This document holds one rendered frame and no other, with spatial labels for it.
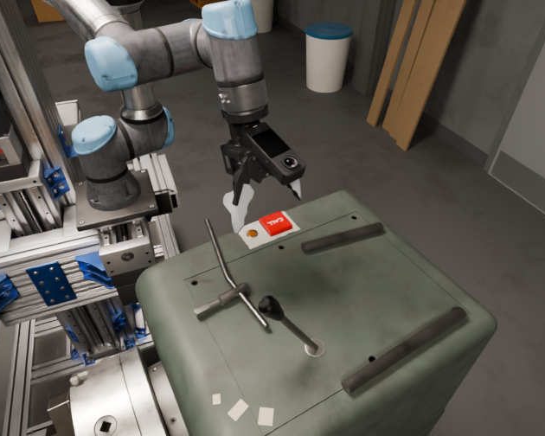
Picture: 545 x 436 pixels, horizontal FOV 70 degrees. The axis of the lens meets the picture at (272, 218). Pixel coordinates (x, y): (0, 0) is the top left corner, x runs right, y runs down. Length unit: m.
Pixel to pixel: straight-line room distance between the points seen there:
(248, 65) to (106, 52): 0.20
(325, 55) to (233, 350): 4.09
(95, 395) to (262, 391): 0.28
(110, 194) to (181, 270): 0.41
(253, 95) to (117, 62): 0.20
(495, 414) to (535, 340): 0.54
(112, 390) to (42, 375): 1.36
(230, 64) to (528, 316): 2.38
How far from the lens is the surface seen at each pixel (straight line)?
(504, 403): 2.33
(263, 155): 0.62
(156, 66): 0.66
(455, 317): 0.81
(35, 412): 2.06
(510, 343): 2.54
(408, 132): 3.76
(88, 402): 0.77
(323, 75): 4.68
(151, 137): 1.16
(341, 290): 0.82
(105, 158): 1.14
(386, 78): 4.00
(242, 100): 0.62
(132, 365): 0.79
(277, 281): 0.82
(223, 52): 0.61
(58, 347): 2.19
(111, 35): 0.67
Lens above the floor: 1.89
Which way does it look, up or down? 41 degrees down
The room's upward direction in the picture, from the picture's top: straight up
